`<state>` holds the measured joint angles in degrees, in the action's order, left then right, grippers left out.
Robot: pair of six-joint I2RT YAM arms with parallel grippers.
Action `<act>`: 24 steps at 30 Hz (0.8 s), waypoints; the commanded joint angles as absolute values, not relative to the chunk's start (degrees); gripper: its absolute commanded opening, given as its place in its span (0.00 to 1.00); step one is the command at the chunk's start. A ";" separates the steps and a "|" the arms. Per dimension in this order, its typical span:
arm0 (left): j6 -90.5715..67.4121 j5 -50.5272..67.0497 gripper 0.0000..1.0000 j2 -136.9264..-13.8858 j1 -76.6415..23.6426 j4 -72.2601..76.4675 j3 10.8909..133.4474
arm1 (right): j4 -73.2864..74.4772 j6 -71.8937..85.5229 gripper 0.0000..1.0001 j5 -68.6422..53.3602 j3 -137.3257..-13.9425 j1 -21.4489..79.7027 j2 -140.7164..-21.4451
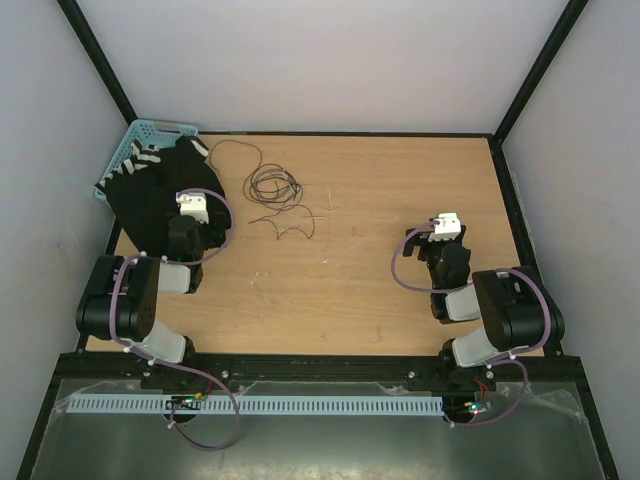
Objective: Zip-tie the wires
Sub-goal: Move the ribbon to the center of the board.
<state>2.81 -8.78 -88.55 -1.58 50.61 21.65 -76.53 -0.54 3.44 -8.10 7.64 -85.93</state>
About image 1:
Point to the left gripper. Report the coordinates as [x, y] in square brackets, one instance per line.
[215, 238]

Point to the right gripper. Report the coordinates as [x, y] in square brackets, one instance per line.
[422, 241]

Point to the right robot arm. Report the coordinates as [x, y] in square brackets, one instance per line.
[516, 313]

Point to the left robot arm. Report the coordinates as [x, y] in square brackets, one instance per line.
[119, 302]

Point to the black white striped cloth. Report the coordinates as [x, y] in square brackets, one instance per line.
[185, 148]

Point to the right circuit board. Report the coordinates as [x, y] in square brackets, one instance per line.
[477, 407]

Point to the circuit board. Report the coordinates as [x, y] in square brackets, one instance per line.
[477, 407]
[183, 402]

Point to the left circuit board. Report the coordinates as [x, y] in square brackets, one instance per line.
[183, 402]

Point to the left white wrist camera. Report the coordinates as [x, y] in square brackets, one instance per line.
[193, 205]

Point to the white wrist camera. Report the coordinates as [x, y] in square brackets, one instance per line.
[193, 205]
[446, 226]

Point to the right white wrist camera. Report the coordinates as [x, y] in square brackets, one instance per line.
[446, 226]

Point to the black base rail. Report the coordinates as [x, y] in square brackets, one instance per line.
[414, 373]

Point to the light blue slotted cable duct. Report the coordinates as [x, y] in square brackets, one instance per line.
[262, 405]

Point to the left black frame post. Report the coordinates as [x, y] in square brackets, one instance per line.
[91, 45]

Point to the black frame post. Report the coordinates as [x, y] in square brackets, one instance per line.
[91, 45]
[551, 47]

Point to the right black frame post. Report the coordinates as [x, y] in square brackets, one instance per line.
[551, 47]

